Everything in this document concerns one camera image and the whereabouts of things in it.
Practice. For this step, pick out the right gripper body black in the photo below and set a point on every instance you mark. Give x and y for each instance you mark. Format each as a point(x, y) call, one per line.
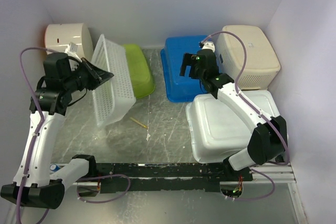
point(194, 72)

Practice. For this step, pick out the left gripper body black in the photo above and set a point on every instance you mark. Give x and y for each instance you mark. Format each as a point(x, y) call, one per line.
point(85, 78)

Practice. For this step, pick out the clear plastic tray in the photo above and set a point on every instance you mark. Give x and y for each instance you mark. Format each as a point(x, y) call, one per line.
point(113, 99)

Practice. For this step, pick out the blue plastic tray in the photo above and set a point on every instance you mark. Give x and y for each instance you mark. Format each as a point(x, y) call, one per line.
point(179, 88)

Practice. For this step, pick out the green plastic basin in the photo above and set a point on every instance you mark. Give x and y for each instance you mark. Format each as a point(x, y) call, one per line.
point(140, 73)

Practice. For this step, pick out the beige perforated plastic basket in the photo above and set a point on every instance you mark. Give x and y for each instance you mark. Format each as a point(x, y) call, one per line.
point(262, 63)

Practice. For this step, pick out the white plastic tub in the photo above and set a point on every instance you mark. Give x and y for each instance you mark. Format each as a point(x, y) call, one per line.
point(217, 133)

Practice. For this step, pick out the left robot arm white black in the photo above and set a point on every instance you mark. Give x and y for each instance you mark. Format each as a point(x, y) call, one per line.
point(34, 185)

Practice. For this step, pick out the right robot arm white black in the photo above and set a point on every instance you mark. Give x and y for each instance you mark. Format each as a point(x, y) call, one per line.
point(269, 129)

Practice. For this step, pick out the white cylindrical container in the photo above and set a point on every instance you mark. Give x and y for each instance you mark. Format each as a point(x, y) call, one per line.
point(59, 36)

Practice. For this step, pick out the small yellow stick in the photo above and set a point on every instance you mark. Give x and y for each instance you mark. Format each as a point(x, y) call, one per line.
point(139, 123)

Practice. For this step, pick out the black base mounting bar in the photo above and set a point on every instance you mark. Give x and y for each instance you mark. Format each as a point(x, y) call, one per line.
point(168, 177)

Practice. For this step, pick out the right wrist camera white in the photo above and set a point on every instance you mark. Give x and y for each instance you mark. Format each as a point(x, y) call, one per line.
point(207, 45)

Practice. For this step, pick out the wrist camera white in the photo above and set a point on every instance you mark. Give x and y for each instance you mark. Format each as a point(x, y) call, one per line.
point(207, 45)
point(71, 51)

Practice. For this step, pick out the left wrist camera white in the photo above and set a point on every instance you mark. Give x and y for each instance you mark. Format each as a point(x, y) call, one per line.
point(71, 51)

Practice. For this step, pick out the aluminium rail frame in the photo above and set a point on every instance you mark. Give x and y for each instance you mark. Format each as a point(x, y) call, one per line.
point(261, 174)

